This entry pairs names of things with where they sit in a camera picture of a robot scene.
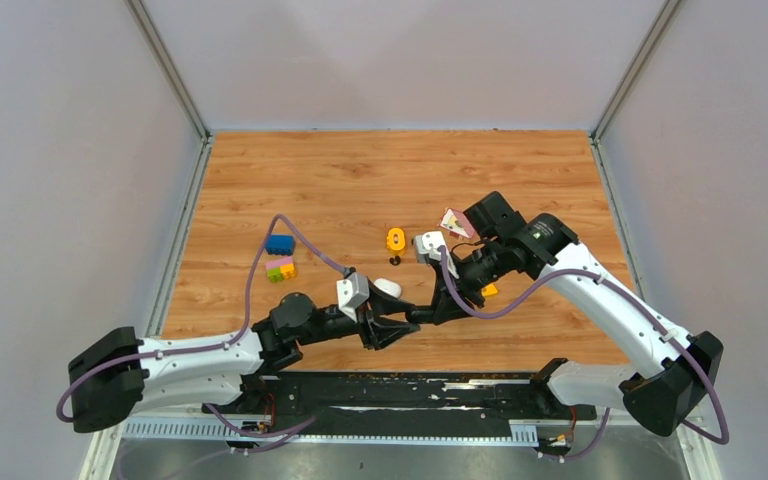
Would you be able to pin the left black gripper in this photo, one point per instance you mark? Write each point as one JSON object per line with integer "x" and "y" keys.
{"x": 377, "y": 333}

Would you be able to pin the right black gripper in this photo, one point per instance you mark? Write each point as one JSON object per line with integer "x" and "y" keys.
{"x": 445, "y": 303}

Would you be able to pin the black earbud charging case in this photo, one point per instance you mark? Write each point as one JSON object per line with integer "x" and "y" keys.
{"x": 421, "y": 315}

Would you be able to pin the white earbud charging case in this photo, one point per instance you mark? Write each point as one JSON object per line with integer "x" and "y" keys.
{"x": 388, "y": 287}

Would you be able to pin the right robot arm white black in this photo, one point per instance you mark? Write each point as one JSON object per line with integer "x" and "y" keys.
{"x": 669, "y": 378}

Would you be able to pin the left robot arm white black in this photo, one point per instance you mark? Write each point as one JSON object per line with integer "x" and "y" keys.
{"x": 121, "y": 374}

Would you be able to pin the yellow traffic light block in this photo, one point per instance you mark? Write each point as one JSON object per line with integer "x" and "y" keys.
{"x": 396, "y": 242}

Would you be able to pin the pink picture card block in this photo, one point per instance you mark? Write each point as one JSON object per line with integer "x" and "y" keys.
{"x": 456, "y": 224}

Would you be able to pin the pink green orange brick stack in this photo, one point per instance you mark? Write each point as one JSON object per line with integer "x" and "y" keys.
{"x": 281, "y": 269}

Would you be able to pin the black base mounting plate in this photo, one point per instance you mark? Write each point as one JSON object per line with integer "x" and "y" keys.
{"x": 401, "y": 404}

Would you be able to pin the blue toy brick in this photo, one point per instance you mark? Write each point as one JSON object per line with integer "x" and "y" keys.
{"x": 280, "y": 245}

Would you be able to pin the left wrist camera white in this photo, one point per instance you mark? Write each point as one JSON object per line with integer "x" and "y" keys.
{"x": 352, "y": 292}

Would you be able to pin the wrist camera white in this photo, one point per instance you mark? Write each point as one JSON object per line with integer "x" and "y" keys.
{"x": 352, "y": 292}
{"x": 427, "y": 246}

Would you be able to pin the yellow triangular toy frame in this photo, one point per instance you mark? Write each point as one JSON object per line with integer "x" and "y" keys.
{"x": 489, "y": 290}

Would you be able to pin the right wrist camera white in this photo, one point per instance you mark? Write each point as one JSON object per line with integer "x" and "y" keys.
{"x": 427, "y": 246}

